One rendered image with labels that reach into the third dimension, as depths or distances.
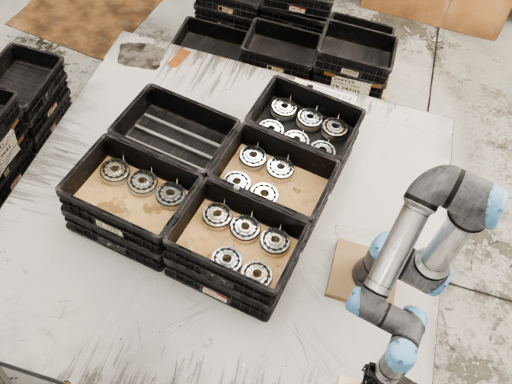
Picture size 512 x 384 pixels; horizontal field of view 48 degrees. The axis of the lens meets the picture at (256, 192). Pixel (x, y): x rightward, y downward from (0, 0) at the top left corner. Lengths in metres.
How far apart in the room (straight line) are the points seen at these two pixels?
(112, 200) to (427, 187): 1.06
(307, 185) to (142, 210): 0.60
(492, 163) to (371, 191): 1.49
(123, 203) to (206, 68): 0.92
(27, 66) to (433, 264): 2.28
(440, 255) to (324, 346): 0.49
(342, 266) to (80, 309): 0.90
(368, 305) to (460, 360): 1.36
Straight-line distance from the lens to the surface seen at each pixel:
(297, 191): 2.11
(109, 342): 1.95
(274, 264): 1.93
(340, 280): 2.07
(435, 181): 1.59
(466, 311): 3.07
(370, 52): 3.33
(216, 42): 3.55
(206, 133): 2.25
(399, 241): 1.60
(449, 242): 1.75
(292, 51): 3.39
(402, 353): 1.57
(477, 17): 4.57
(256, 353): 1.93
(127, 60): 2.74
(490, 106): 4.09
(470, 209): 1.60
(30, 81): 3.18
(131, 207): 2.04
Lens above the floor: 2.49
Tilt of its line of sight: 53 degrees down
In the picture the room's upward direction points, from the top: 10 degrees clockwise
